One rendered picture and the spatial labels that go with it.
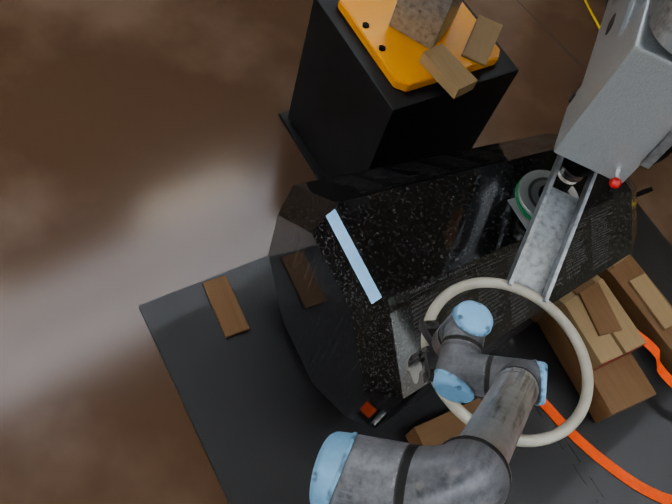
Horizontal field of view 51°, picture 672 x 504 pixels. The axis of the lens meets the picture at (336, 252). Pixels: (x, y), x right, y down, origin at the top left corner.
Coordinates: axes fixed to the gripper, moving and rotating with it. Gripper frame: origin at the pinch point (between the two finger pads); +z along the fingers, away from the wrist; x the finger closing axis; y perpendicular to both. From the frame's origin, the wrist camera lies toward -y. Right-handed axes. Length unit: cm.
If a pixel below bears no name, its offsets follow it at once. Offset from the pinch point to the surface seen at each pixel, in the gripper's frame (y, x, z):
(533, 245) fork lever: -33, 40, -8
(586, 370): 5.8, 44.4, -7.0
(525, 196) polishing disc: -56, 48, -1
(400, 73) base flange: -114, 19, 6
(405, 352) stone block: -12.0, 4.2, 18.3
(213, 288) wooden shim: -70, -44, 84
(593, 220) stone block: -50, 74, 4
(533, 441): 23.7, 22.0, -8.5
